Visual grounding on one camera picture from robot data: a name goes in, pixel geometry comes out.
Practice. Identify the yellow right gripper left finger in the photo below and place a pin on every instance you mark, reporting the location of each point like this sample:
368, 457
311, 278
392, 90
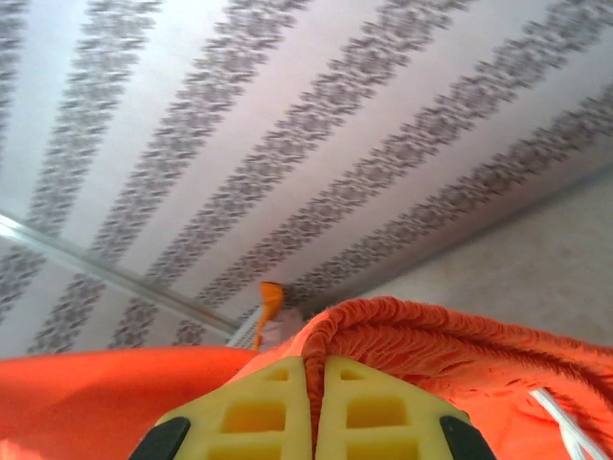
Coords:
249, 421

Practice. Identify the white plastic laundry basket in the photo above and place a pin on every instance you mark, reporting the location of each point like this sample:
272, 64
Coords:
242, 333

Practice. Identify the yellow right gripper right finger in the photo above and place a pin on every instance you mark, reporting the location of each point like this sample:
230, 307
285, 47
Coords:
378, 421

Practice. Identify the red-orange shorts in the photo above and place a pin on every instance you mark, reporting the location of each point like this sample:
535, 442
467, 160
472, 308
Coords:
96, 393

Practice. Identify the pale pink shorts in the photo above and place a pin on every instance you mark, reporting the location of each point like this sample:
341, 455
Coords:
282, 330

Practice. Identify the aluminium corner post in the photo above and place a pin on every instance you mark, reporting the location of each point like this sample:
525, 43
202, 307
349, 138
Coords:
96, 268

